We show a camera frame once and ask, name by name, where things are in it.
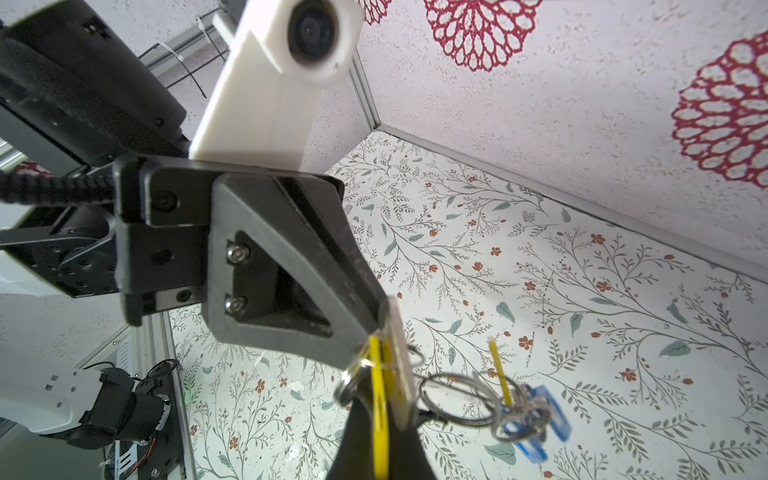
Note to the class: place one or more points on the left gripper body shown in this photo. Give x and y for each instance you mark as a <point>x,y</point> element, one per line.
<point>162,208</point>

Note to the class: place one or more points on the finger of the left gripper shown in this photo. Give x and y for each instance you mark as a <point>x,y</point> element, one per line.
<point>285,272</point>

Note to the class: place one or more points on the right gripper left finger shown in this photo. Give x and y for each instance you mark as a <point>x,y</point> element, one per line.
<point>353,460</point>

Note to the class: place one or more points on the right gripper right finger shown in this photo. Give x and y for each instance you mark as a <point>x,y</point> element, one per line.
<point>407,457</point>

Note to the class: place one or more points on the yellow key tag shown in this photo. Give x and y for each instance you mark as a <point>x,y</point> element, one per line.
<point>380,423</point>
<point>506,393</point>

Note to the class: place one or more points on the blue key tag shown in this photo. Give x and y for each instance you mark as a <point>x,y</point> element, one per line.
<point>528,429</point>

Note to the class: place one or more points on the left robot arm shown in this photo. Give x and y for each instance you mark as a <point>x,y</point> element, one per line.
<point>78,89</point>

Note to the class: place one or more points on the black wire wall basket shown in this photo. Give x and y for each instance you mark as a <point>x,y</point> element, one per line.
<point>188,53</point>

